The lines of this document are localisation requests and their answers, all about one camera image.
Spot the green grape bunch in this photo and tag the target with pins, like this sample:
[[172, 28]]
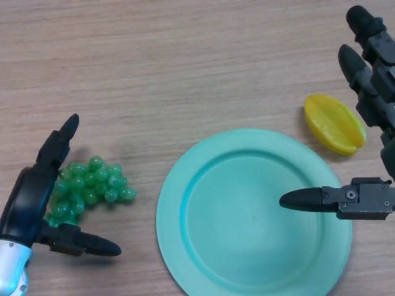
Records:
[[92, 185]]

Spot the teal round plate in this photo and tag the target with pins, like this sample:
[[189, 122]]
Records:
[[247, 231]]

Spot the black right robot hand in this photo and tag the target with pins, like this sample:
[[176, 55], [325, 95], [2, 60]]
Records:
[[364, 200]]

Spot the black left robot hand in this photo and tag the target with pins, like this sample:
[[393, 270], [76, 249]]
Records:
[[27, 200]]

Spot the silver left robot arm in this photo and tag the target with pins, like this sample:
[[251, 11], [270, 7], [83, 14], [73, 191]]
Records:
[[12, 268]]

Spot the yellow starfruit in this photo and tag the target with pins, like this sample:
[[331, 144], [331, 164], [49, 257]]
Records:
[[333, 123]]

